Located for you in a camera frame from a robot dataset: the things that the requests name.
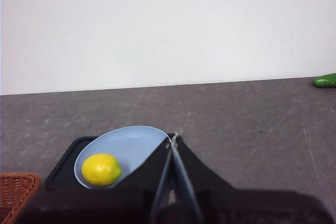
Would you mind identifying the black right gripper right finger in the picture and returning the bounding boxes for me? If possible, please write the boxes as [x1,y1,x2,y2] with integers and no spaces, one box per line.
[172,133,335,224]

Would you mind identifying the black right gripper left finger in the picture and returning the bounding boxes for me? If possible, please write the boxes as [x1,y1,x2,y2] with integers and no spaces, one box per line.
[15,137,174,224]

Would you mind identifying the black flat tray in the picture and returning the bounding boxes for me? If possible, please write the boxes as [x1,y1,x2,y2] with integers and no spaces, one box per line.
[44,132,182,190]

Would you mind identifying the yellow lemon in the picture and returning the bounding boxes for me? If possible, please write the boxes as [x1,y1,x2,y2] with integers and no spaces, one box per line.
[80,153,123,187]

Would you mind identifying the brown wicker basket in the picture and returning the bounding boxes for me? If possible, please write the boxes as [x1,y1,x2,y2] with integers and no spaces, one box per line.
[0,173,42,224]

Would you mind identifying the blue plate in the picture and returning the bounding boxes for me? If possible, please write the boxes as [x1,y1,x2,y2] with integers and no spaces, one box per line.
[73,125,174,190]

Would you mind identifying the green vegetable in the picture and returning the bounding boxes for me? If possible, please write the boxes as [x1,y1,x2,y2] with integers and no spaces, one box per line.
[312,73,336,89]

